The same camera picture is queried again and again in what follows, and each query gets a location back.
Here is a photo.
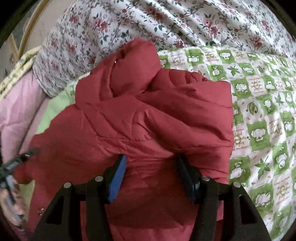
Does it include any red puffer jacket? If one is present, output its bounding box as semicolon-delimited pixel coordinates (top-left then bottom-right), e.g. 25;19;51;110
14;39;234;240

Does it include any pink quilted blanket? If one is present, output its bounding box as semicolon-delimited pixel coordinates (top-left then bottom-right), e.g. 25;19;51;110
1;70;50;163

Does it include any green patterned quilt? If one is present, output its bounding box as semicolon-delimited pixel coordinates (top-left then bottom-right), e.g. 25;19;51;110
19;46;296;241

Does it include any floral rose bedsheet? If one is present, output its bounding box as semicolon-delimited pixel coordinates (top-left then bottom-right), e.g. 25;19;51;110
33;1;295;97

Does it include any yellow floral fabric edge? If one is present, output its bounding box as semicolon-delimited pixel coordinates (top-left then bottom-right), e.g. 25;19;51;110
0;45;41;100

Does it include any wooden bed frame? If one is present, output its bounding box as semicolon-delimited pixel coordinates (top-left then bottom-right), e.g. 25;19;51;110
18;0;50;58

